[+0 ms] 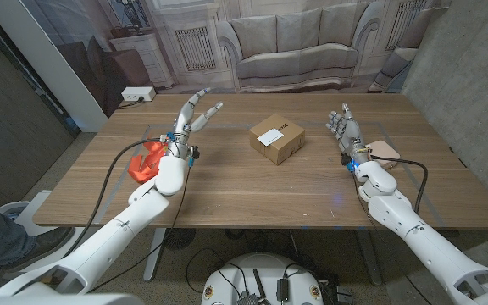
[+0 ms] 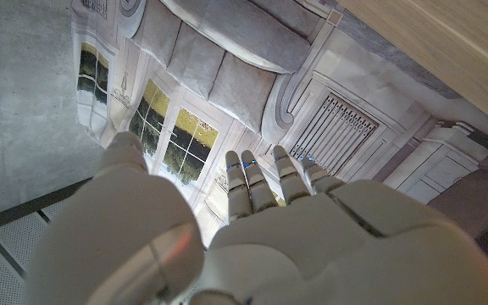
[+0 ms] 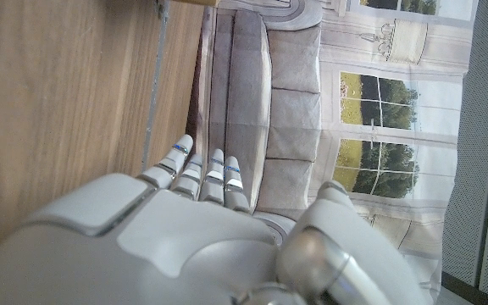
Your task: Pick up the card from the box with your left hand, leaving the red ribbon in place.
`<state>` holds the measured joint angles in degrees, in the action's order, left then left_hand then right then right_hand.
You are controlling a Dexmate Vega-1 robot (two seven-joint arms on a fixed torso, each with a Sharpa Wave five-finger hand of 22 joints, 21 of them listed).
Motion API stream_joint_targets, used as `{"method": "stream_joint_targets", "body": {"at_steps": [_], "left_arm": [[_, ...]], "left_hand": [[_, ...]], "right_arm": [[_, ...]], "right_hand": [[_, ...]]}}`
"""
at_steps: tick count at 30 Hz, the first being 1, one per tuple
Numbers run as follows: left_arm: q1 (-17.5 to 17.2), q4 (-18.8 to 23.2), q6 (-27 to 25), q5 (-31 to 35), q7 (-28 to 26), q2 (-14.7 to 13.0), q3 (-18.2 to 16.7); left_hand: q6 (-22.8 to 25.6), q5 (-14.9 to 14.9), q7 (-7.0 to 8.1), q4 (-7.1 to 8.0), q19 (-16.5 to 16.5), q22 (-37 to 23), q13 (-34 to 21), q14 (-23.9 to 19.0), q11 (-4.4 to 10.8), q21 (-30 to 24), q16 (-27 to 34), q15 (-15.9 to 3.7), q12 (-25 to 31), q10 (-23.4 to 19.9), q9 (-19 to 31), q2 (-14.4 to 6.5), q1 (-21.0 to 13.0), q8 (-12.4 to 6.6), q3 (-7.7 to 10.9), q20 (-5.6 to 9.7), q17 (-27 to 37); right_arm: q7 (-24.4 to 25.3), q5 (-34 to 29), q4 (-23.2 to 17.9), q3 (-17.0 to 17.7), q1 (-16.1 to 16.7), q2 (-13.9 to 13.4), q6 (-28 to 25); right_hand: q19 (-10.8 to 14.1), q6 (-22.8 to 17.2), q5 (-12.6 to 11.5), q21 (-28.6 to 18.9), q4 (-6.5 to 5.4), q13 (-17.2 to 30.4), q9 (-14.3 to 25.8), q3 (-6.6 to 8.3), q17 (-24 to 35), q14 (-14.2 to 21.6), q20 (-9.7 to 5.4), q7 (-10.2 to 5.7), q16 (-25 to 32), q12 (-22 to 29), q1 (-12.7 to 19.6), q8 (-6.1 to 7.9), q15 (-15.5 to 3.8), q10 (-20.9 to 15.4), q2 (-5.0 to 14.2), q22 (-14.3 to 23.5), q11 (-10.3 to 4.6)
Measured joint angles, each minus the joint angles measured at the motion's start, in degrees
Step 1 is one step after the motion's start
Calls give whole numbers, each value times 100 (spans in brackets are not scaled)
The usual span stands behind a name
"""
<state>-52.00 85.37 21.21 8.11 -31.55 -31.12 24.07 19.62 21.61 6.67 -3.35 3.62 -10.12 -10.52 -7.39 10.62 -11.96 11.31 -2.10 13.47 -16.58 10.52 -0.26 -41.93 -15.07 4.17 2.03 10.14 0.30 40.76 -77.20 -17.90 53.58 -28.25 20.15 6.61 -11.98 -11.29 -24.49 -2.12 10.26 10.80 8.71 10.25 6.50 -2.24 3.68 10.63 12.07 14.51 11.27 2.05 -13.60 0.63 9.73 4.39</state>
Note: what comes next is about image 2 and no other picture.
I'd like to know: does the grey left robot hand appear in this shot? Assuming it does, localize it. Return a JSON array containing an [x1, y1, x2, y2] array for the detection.
[[23, 130, 488, 305]]

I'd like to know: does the printed living room backdrop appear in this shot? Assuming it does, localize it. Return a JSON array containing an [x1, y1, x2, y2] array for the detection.
[[70, 0, 488, 272]]

